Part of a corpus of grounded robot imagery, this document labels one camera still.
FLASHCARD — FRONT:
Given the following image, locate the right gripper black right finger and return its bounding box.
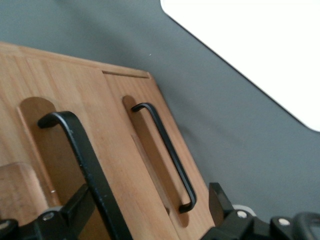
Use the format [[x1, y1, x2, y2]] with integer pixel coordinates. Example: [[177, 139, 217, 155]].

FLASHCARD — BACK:
[[201, 182, 320, 240]]

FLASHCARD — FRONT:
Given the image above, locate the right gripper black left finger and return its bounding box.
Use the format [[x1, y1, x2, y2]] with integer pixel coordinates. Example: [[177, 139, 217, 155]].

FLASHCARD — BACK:
[[0, 184, 96, 240]]

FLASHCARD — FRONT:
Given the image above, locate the thick black metal drawer handle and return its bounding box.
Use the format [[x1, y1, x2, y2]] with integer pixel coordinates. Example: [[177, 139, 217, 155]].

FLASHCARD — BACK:
[[37, 110, 131, 240]]

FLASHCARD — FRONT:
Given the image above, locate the wooden drawer with worn recess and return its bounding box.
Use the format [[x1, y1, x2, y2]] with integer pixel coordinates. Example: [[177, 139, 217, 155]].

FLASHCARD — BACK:
[[0, 54, 181, 240]]

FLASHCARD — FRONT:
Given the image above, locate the wooden drawer with clean recess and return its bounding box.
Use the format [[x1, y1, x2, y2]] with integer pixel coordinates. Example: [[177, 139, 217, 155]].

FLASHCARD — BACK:
[[101, 70, 221, 240]]

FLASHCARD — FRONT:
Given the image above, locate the wooden two-drawer cabinet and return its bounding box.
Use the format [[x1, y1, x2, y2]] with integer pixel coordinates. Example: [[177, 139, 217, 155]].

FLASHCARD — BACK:
[[0, 41, 223, 240]]

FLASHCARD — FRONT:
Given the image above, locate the thin black metal drawer handle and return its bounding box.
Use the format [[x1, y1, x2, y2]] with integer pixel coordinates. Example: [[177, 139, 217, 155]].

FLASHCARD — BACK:
[[130, 102, 198, 214]]

